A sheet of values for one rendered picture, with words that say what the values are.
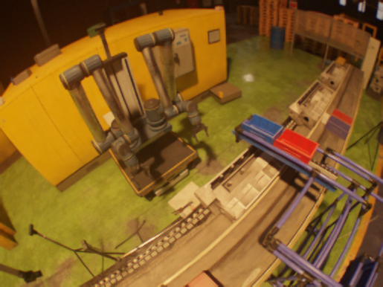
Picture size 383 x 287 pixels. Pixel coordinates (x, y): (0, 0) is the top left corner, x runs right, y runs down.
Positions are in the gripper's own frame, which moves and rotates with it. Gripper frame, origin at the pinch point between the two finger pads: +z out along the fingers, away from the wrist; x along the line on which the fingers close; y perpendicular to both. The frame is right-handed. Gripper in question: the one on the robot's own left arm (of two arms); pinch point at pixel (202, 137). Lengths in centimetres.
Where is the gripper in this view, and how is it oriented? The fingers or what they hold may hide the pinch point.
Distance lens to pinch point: 184.6
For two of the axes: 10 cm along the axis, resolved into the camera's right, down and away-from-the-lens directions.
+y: 5.4, 1.8, -8.2
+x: 7.7, -5.0, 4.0
